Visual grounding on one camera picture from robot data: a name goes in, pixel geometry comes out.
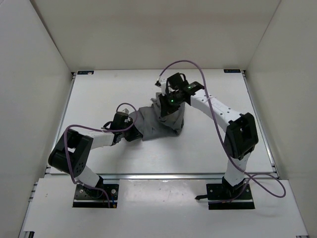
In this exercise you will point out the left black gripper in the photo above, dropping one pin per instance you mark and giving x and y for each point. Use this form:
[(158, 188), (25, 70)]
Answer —
[(134, 135)]

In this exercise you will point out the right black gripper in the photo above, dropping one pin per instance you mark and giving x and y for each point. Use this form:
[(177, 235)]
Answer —
[(166, 109)]

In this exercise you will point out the grey pleated skirt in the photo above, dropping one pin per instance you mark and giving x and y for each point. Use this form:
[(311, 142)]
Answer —
[(152, 125)]

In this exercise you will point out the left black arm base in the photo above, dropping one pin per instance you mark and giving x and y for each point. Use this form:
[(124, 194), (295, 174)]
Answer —
[(92, 198)]

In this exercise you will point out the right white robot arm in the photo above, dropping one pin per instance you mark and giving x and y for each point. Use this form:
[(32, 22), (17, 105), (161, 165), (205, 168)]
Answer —
[(240, 129)]

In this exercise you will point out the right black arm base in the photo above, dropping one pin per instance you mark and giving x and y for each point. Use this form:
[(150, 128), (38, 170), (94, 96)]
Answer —
[(223, 196)]

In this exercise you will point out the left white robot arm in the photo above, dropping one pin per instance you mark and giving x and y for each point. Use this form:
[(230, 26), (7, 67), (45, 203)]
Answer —
[(71, 152)]

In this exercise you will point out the right corner label sticker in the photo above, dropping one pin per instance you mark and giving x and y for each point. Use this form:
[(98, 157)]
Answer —
[(232, 71)]

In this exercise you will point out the corner label sticker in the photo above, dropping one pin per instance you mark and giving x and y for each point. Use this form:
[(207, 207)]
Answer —
[(232, 71), (85, 72)]

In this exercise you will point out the left corner label sticker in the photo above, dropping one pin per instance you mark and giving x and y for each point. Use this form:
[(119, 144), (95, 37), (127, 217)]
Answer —
[(85, 72)]

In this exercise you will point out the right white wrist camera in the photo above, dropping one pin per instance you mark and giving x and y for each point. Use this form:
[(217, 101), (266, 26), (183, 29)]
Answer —
[(162, 84)]

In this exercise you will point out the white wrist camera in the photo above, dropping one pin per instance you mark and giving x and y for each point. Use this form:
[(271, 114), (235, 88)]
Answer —
[(126, 111), (162, 84)]

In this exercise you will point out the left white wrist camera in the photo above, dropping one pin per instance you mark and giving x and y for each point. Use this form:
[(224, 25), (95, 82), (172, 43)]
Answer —
[(126, 111)]

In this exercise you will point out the aluminium table front rail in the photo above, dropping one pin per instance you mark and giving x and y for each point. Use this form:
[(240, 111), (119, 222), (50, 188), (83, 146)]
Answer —
[(163, 176)]

